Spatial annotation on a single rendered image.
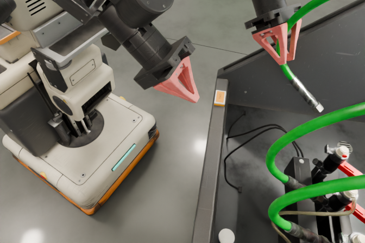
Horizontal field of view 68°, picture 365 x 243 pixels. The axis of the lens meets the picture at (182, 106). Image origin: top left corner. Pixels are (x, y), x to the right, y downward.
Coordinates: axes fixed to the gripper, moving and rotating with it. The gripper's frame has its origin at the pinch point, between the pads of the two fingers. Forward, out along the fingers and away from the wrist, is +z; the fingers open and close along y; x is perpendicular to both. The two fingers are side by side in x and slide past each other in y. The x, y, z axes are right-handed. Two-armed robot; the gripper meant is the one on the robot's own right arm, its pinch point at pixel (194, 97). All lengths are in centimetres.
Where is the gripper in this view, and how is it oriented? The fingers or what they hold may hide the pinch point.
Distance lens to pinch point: 47.4
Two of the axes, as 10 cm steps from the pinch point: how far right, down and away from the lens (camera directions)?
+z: 6.4, 6.8, 3.6
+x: 4.2, -7.0, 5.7
